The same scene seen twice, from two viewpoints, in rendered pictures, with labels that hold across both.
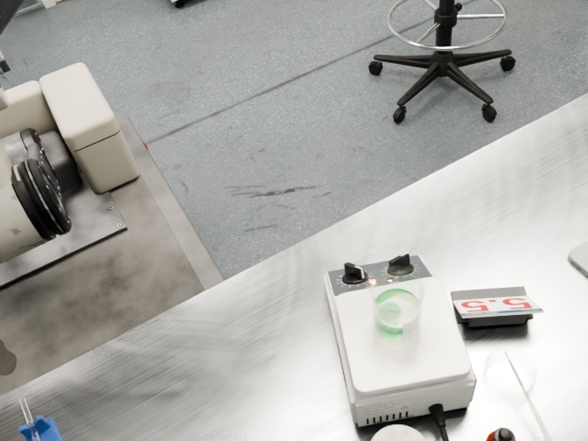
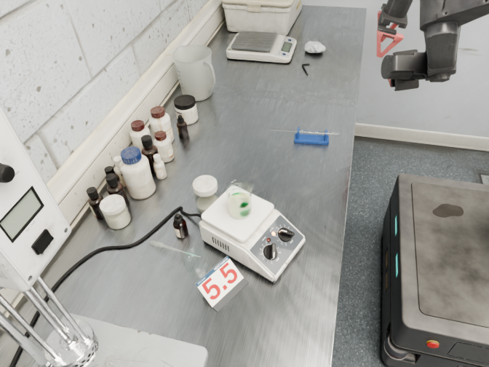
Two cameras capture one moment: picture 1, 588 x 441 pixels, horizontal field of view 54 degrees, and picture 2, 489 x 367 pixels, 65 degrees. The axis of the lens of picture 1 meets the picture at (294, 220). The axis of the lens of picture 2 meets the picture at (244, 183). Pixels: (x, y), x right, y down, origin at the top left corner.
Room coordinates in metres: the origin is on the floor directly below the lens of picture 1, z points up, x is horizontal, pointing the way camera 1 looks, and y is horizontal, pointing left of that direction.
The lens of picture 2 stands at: (0.66, -0.51, 1.46)
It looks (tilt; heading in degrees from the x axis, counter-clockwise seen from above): 44 degrees down; 128
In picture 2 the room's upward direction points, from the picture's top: 4 degrees counter-clockwise
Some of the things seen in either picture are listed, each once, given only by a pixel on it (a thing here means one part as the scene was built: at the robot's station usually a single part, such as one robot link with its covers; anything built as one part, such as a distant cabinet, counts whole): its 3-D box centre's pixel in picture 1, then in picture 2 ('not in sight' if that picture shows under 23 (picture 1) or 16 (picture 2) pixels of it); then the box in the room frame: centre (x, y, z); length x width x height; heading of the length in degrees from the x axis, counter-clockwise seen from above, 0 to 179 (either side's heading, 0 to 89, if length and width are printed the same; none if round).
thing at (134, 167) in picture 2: not in sight; (136, 172); (0.00, -0.11, 0.81); 0.07 x 0.07 x 0.13
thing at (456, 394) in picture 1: (393, 332); (248, 229); (0.33, -0.09, 0.79); 0.22 x 0.13 x 0.08; 179
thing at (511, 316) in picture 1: (494, 301); (222, 282); (0.36, -0.22, 0.77); 0.09 x 0.06 x 0.04; 82
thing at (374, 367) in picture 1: (399, 332); (237, 212); (0.31, -0.09, 0.83); 0.12 x 0.12 x 0.01; 89
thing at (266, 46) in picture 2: not in sight; (262, 46); (-0.17, 0.73, 0.77); 0.26 x 0.19 x 0.05; 21
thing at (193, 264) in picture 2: (508, 374); (195, 260); (0.27, -0.20, 0.76); 0.06 x 0.06 x 0.02
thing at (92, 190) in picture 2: not in sight; (97, 202); (-0.02, -0.22, 0.79); 0.04 x 0.04 x 0.09
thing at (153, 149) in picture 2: not in sight; (150, 154); (-0.03, -0.03, 0.80); 0.04 x 0.04 x 0.11
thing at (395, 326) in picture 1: (394, 305); (241, 199); (0.31, -0.08, 0.87); 0.06 x 0.05 x 0.08; 46
